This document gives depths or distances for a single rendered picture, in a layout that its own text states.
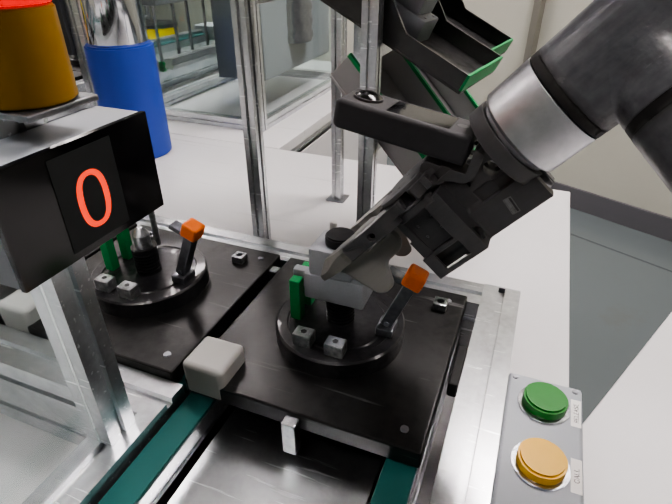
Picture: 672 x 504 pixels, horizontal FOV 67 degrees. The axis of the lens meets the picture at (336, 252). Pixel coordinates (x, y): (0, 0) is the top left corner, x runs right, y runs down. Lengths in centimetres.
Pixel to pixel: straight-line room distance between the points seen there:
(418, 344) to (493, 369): 8
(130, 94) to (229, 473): 100
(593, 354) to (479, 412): 167
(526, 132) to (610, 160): 276
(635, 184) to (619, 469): 256
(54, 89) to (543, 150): 31
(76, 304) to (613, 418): 59
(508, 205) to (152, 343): 39
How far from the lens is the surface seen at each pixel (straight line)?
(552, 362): 74
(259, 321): 58
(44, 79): 32
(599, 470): 65
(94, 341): 45
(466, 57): 74
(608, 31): 37
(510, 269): 91
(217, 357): 52
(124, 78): 133
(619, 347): 226
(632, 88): 36
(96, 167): 35
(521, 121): 38
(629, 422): 71
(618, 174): 314
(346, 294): 50
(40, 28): 32
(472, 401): 52
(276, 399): 50
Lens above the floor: 134
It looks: 32 degrees down
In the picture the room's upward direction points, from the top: straight up
